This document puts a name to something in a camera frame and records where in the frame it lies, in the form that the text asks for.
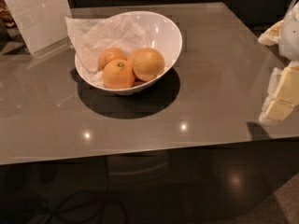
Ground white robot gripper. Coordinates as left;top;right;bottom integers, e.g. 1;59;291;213
258;2;299;126

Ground white paper napkin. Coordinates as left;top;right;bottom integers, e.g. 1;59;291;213
65;15;147;86

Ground orange fruit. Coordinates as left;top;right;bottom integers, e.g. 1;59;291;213
128;48;165;82
102;59;135;90
98;48;127;70

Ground white ceramic bowl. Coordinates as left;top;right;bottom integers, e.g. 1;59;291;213
75;11;182;95

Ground clear acrylic sign holder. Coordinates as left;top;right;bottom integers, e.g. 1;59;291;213
5;0;71;54

